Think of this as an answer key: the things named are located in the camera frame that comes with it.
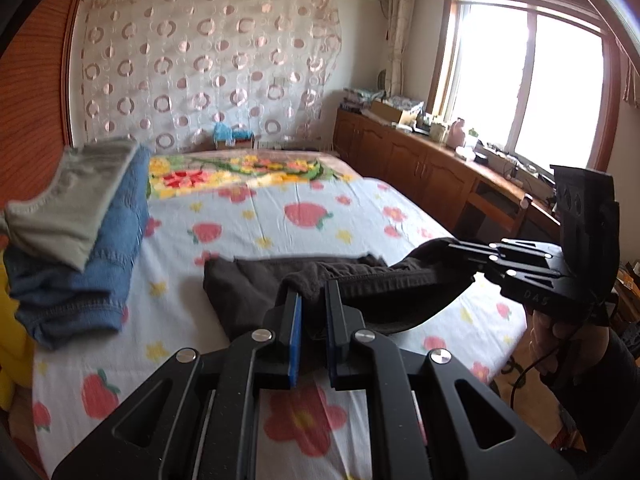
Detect brown wooden wardrobe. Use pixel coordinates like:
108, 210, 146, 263
1, 0, 80, 204

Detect cardboard box on sideboard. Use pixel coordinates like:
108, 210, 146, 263
370, 101, 421, 126

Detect wooden chair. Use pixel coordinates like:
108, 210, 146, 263
454, 179, 533, 240

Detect dark blue folded jeans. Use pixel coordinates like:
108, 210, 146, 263
15, 292, 126, 350

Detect right hand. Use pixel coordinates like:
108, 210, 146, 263
529, 311, 610, 375

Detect brown wooden sideboard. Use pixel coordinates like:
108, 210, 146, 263
333, 110, 560, 243

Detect pink circle patterned curtain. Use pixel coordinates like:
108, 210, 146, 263
79, 0, 342, 153

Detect light blue folded jeans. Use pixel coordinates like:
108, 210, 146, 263
4, 148, 151, 312

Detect pink figurine on sideboard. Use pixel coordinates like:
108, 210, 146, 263
446, 117, 465, 150

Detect blue item at bed head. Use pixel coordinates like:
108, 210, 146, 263
213, 122, 255, 150

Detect grey folded garment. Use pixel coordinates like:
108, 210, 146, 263
1, 136, 148, 271

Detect pink floral blanket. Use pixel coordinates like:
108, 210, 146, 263
146, 150, 360, 200

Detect black pants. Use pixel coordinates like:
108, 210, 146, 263
203, 238, 475, 340

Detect window with wooden frame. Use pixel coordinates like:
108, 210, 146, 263
427, 0, 620, 172

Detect white floral bed sheet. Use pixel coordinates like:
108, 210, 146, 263
30, 176, 528, 480

